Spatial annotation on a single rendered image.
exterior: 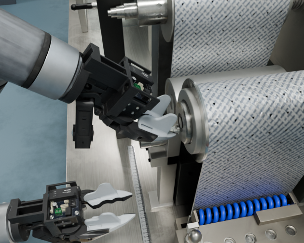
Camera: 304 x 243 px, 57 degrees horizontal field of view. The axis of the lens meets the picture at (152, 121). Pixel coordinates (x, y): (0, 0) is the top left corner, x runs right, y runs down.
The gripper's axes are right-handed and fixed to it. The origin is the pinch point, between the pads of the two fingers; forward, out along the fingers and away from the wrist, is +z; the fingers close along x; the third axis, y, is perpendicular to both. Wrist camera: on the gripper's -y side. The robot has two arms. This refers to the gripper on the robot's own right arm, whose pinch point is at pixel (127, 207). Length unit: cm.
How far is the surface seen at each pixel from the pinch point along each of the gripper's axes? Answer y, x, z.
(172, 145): 8.3, 7.0, 10.3
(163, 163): 2.7, 7.0, 8.7
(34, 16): -109, 311, -77
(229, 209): -4.7, -2.4, 21.3
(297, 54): 13, 25, 46
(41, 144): -109, 112, -55
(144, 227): -18.9, 2.9, 3.6
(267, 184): -0.6, -0.3, 29.7
